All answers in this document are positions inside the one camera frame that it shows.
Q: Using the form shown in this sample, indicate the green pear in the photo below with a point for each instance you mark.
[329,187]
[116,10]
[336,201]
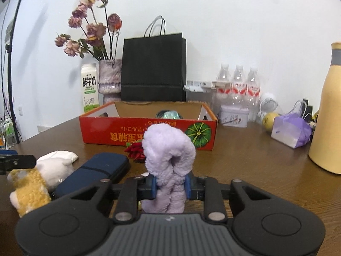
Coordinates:
[267,122]

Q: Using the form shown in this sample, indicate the lavender fuzzy headband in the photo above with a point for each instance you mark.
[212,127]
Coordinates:
[165,144]

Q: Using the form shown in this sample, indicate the dried pink rose bouquet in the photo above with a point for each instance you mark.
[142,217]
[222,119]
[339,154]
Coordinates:
[92,29]

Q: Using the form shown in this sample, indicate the black light stand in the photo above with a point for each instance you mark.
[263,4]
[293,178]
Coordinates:
[9,72]

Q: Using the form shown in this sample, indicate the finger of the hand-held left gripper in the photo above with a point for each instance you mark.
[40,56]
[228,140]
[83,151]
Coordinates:
[18,162]
[8,152]

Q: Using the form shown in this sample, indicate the small white desk fan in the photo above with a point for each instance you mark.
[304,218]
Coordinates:
[267,104]

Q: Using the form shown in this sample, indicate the black power adapter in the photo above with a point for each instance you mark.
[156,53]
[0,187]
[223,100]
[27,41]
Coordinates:
[308,109]

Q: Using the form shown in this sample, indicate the white green milk carton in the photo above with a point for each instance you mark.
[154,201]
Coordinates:
[90,88]

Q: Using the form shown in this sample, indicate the purple tissue pack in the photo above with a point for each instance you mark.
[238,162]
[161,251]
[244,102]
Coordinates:
[291,132]

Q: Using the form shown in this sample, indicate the black paper bag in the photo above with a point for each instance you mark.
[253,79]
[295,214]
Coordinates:
[153,66]

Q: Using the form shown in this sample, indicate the red cardboard box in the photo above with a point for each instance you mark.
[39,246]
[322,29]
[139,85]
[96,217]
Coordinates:
[106,132]

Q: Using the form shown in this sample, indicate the flat white carton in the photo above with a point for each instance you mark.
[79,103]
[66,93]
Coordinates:
[202,85]

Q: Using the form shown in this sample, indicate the yellow thermos jug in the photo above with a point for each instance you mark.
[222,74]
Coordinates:
[329,112]

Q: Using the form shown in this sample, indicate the navy glasses case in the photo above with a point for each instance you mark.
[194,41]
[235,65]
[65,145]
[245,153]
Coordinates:
[90,173]

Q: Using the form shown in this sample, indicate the iridescent plastic wad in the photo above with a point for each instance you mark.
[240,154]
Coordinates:
[171,115]

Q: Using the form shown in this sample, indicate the red artificial rose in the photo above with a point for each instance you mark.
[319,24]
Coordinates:
[135,152]

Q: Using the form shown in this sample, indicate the clear water bottle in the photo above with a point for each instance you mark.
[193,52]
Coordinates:
[253,88]
[239,85]
[223,85]

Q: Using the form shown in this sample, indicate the pale printed tin box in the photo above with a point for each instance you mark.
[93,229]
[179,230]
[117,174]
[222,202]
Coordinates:
[234,116]

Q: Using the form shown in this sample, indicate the mottled pink vase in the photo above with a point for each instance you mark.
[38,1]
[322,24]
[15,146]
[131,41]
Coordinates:
[109,80]

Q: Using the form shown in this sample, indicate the clear lidded food container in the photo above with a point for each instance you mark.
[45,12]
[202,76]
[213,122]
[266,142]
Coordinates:
[198,96]

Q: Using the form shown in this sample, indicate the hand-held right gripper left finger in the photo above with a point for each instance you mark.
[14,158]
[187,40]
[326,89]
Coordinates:
[153,185]

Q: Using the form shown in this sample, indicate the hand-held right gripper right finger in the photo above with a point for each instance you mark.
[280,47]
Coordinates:
[187,188]

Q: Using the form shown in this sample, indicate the yellow white plush toy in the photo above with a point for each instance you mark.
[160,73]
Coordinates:
[29,189]

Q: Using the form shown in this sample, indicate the white cloth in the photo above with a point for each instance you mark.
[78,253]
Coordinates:
[60,156]

